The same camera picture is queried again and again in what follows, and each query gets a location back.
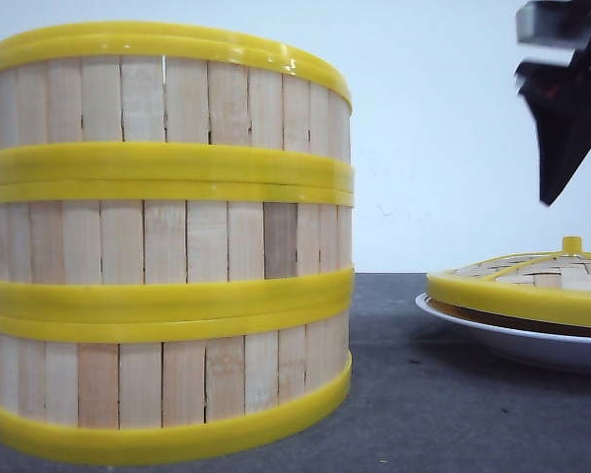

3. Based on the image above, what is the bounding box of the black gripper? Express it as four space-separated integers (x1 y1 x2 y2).
515 1 591 206

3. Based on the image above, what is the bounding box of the white plate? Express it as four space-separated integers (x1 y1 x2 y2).
415 293 591 373

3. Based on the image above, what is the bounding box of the bamboo steamer basket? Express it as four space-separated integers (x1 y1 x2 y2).
0 267 354 465

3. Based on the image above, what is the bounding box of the woven bamboo steamer lid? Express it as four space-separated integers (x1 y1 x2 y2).
427 236 591 328

